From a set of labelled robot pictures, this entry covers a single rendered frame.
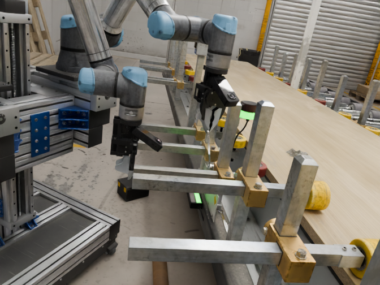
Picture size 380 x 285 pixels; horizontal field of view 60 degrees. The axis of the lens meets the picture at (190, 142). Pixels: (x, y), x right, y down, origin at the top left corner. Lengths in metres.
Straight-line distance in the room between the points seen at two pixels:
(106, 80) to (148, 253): 0.54
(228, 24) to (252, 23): 8.20
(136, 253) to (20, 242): 1.28
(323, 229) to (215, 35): 0.61
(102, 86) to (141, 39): 8.07
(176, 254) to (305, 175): 0.28
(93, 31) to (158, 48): 7.96
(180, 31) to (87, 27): 0.28
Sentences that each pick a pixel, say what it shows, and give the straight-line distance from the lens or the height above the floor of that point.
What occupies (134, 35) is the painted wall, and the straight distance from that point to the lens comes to 9.05.
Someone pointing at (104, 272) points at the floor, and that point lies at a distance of 1.97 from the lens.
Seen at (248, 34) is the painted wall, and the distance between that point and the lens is 9.21.
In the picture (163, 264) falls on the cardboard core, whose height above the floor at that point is 0.08.
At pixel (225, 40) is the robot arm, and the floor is 1.29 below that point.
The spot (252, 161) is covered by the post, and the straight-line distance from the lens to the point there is 0.89.
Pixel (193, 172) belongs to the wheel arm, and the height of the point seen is 0.86.
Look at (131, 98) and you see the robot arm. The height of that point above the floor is 1.10.
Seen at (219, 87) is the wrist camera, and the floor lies 1.16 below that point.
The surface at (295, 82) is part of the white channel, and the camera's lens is 2.92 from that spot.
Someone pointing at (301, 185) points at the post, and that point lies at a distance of 0.66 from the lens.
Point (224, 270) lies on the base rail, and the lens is 1.01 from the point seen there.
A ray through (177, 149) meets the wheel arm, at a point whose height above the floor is 0.83.
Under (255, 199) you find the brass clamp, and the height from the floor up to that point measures 0.95.
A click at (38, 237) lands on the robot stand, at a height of 0.21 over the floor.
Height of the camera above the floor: 1.36
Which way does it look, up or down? 21 degrees down
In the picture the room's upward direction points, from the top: 9 degrees clockwise
